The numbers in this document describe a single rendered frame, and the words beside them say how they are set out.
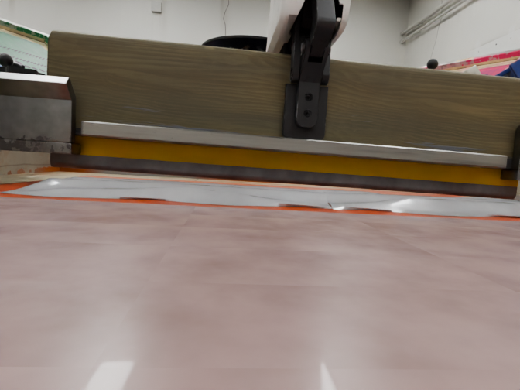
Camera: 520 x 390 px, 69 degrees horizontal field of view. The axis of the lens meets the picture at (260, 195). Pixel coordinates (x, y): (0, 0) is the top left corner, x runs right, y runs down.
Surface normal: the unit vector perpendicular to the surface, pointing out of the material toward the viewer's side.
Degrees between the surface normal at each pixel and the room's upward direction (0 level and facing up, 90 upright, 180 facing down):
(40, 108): 90
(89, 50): 90
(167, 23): 90
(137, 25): 90
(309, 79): 135
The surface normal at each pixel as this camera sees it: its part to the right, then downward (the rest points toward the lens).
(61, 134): 0.09, 0.09
